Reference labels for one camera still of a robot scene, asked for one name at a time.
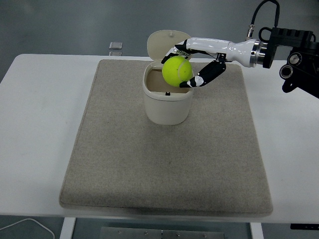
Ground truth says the white cable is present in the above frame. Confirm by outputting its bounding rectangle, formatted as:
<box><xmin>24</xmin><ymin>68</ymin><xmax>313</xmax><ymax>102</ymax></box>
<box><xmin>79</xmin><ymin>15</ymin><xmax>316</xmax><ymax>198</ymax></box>
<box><xmin>0</xmin><ymin>218</ymin><xmax>55</xmax><ymax>239</ymax></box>

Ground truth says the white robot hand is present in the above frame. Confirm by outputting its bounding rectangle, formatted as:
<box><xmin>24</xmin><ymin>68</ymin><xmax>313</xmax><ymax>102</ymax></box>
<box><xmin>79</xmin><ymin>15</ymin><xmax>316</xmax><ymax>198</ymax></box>
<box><xmin>160</xmin><ymin>37</ymin><xmax>256</xmax><ymax>88</ymax></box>

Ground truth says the white table leg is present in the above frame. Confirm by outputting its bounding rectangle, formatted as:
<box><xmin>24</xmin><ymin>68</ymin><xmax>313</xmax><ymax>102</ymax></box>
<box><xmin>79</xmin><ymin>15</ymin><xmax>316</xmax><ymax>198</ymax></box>
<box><xmin>59</xmin><ymin>217</ymin><xmax>76</xmax><ymax>239</ymax></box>
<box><xmin>249</xmin><ymin>221</ymin><xmax>264</xmax><ymax>239</ymax></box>

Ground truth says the black table control panel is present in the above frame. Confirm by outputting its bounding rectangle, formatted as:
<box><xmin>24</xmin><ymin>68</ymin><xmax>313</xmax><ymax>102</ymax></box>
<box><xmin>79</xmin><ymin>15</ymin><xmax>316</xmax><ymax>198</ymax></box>
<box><xmin>290</xmin><ymin>223</ymin><xmax>319</xmax><ymax>230</ymax></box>

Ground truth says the beige bin with hinged lid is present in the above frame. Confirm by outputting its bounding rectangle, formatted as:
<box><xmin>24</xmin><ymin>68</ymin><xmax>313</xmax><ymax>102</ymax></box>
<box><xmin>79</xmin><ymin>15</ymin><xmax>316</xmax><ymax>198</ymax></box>
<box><xmin>142</xmin><ymin>29</ymin><xmax>195</xmax><ymax>125</ymax></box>

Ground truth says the beige felt mat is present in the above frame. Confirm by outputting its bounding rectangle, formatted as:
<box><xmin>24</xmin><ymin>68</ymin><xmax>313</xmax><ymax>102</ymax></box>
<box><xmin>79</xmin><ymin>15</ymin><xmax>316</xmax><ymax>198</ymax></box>
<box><xmin>58</xmin><ymin>59</ymin><xmax>274</xmax><ymax>217</ymax></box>

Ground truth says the yellow tennis ball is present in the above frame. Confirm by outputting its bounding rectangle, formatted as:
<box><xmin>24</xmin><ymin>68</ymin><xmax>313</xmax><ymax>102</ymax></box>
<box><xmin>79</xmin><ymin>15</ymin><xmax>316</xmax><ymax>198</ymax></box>
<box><xmin>161</xmin><ymin>56</ymin><xmax>193</xmax><ymax>87</ymax></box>

